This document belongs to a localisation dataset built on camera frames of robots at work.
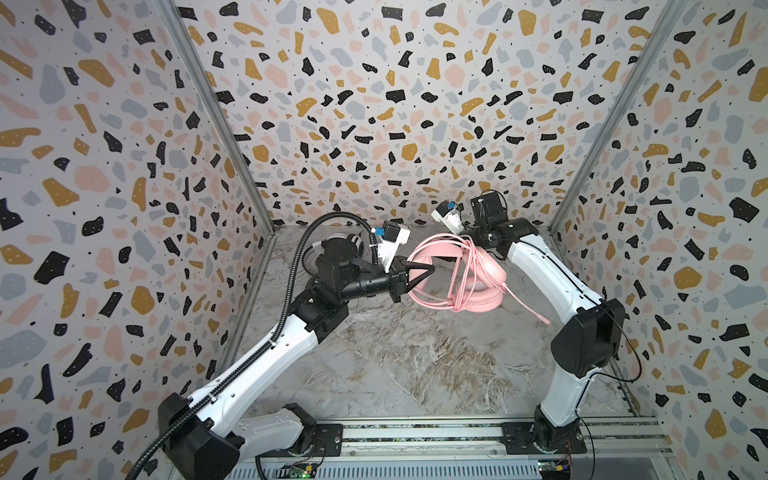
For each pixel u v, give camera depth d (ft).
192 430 1.21
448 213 2.39
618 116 2.92
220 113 2.83
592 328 1.60
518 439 2.43
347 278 1.71
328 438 2.44
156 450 1.13
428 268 1.97
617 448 2.45
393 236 1.77
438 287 2.16
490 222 2.13
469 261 1.92
